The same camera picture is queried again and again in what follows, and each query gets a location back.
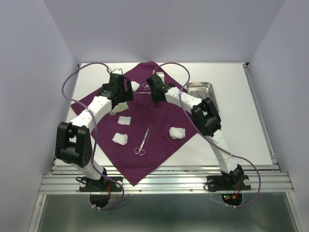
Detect stainless steel instrument tray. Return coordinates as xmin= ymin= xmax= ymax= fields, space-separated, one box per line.
xmin=186 ymin=82 xmax=219 ymax=112

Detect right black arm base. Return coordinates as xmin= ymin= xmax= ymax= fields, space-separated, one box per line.
xmin=204 ymin=164 xmax=251 ymax=192

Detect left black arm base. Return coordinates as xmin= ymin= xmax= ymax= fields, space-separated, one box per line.
xmin=75 ymin=176 xmax=123 ymax=192

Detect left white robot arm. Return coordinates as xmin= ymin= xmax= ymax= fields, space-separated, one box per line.
xmin=55 ymin=73 xmax=133 ymax=190

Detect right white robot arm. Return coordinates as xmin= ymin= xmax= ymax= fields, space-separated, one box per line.
xmin=146 ymin=74 xmax=243 ymax=189

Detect purple surgical drape cloth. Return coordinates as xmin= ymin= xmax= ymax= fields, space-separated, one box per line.
xmin=70 ymin=61 xmax=201 ymax=187

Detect white gauze pad top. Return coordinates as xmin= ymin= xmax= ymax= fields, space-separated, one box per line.
xmin=131 ymin=81 xmax=140 ymax=92

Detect white gauze pad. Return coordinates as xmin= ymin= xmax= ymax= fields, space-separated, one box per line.
xmin=118 ymin=116 xmax=131 ymax=126
xmin=131 ymin=81 xmax=140 ymax=92
xmin=169 ymin=127 xmax=185 ymax=139
xmin=112 ymin=133 xmax=128 ymax=145

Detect steel scissors top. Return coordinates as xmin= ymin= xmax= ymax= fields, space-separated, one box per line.
xmin=142 ymin=84 xmax=150 ymax=90

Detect steel scissors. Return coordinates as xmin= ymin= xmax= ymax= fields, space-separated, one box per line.
xmin=134 ymin=127 xmax=150 ymax=156
xmin=142 ymin=84 xmax=150 ymax=90

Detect white gauze pad upper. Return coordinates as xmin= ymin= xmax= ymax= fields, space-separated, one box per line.
xmin=118 ymin=116 xmax=131 ymax=126

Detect white gauze pad lower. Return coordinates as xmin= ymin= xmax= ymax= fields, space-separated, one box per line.
xmin=112 ymin=133 xmax=128 ymax=145

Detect white gauze pad right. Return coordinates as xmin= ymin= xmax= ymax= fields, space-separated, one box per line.
xmin=169 ymin=127 xmax=185 ymax=139

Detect steel scissors bottom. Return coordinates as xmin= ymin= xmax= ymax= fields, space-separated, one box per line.
xmin=134 ymin=127 xmax=150 ymax=156

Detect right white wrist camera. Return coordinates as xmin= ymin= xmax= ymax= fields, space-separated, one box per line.
xmin=156 ymin=72 xmax=165 ymax=82

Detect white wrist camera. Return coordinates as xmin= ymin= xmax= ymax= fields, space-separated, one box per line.
xmin=108 ymin=68 xmax=123 ymax=75
xmin=156 ymin=72 xmax=165 ymax=82

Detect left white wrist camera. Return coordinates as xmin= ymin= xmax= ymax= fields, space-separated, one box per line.
xmin=108 ymin=68 xmax=123 ymax=75

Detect aluminium frame rail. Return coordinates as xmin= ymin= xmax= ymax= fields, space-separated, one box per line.
xmin=39 ymin=164 xmax=294 ymax=194

